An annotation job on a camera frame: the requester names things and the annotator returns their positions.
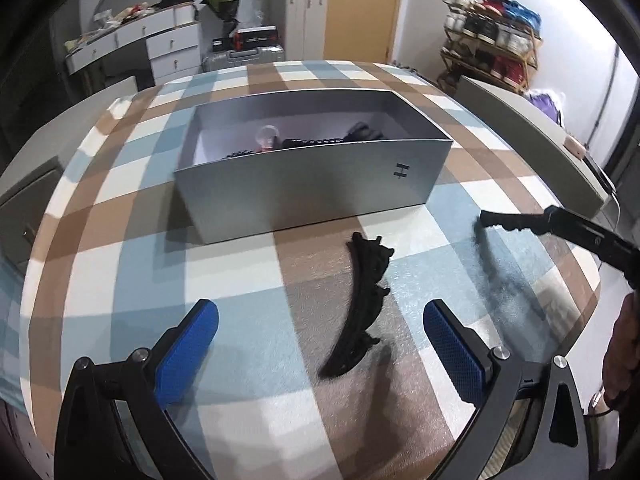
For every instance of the checkered tablecloth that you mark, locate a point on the checkered tablecloth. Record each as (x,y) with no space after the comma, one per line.
(250,300)

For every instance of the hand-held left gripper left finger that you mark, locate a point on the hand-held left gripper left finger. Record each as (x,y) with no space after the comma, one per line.
(186,355)

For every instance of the clear bulb ornament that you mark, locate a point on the clear bulb ornament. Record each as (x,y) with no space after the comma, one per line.
(266,137)

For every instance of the silver suitcase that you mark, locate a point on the silver suitcase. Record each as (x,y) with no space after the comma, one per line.
(240,60)

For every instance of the wooden shoe rack with shoes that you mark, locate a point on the wooden shoe rack with shoes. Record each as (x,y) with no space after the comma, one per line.
(490,45)

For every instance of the purple clothes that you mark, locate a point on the purple clothes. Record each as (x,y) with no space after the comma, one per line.
(545,105)

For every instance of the silver cardboard box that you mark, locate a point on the silver cardboard box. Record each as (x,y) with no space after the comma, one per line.
(310,195)

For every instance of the black and red box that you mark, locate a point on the black and red box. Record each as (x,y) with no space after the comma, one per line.
(256,37)

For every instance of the black hair claw clip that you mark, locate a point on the black hair claw clip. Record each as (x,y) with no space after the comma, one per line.
(364,131)

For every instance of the white dressing table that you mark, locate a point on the white dressing table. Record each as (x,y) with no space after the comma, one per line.
(160,45)

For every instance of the green wrapped bouquet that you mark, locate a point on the green wrapped bouquet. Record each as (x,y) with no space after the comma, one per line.
(220,7)

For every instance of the white perforated panel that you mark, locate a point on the white perforated panel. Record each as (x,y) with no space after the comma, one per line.
(25,450)

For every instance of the person's right hand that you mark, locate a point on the person's right hand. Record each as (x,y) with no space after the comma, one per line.
(622,350)

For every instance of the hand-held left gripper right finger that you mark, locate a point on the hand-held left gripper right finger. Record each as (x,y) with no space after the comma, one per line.
(455,355)

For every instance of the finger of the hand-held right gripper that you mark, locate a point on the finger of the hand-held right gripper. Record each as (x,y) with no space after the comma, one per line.
(505,220)

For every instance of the grey upholstered bench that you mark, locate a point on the grey upholstered bench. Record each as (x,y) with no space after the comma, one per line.
(30,205)
(525,120)

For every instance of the black banana hair clip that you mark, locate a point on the black banana hair clip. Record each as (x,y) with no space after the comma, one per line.
(362,305)

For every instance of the wooden door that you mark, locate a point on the wooden door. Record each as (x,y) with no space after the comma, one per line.
(365,10)

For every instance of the white suitcase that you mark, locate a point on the white suitcase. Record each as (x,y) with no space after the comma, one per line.
(302,25)

